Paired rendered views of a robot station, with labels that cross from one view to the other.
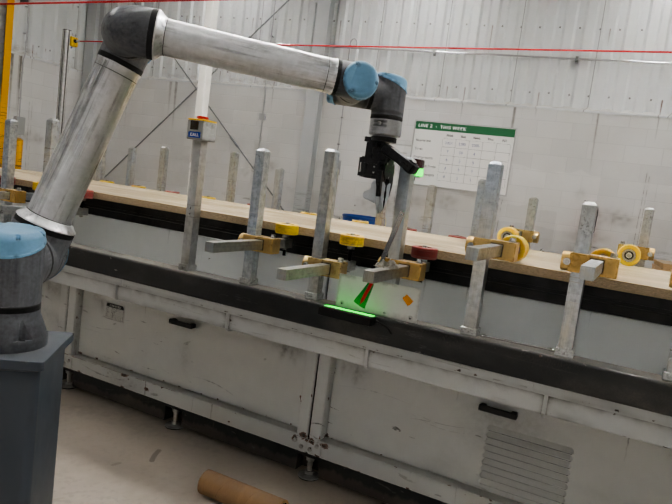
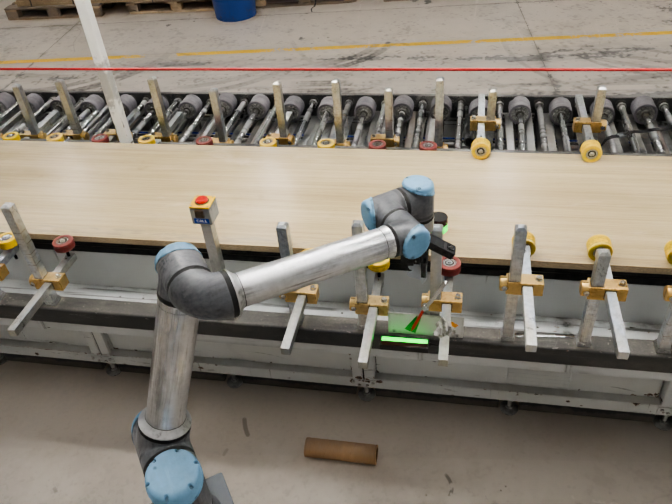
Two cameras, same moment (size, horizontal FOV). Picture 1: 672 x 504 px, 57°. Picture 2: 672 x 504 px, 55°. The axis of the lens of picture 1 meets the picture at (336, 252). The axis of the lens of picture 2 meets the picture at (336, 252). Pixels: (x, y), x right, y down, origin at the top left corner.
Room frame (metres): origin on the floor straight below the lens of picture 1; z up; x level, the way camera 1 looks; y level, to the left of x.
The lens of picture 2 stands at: (0.33, 0.48, 2.36)
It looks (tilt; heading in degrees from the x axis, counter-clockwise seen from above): 39 degrees down; 347
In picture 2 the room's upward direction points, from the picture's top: 6 degrees counter-clockwise
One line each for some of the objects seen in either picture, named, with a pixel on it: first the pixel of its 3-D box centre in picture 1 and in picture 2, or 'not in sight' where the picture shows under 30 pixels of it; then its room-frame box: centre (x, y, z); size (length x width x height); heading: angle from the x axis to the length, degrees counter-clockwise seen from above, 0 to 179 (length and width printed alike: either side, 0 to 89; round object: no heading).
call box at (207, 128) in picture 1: (201, 131); (204, 210); (2.14, 0.51, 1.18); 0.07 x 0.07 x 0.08; 64
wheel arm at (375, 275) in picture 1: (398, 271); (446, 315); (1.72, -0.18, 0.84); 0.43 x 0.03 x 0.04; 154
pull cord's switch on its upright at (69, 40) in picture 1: (64, 118); not in sight; (4.04, 1.85, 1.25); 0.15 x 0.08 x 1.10; 64
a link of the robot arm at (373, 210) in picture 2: (349, 88); (385, 211); (1.72, 0.02, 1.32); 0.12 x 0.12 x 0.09; 11
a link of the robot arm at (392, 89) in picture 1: (388, 97); (417, 199); (1.75, -0.09, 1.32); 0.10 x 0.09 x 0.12; 101
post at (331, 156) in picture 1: (322, 227); (361, 278); (1.91, 0.05, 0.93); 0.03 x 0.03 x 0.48; 64
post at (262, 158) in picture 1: (255, 222); (290, 278); (2.02, 0.27, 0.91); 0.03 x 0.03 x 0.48; 64
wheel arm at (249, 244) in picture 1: (252, 245); (300, 305); (1.95, 0.26, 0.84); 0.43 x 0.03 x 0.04; 154
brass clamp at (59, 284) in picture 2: not in sight; (48, 280); (2.45, 1.15, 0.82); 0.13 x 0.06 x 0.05; 64
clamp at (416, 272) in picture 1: (401, 268); (441, 301); (1.79, -0.20, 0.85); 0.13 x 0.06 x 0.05; 64
